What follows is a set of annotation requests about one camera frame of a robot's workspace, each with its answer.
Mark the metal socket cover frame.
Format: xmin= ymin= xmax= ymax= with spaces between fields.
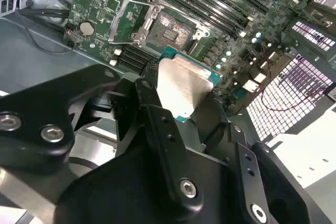
xmin=107 ymin=0 xmax=165 ymax=48

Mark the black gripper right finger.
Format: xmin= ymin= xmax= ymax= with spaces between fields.
xmin=191 ymin=92 xmax=333 ymax=224

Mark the metal wire locking lever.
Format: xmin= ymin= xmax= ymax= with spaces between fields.
xmin=157 ymin=0 xmax=208 ymax=32

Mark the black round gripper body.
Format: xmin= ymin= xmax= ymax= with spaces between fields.
xmin=54 ymin=146 xmax=246 ymax=224

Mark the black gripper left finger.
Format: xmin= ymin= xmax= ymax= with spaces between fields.
xmin=0 ymin=60 xmax=205 ymax=215

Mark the silver green CPU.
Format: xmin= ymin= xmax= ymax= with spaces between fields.
xmin=156 ymin=46 xmax=224 ymax=124

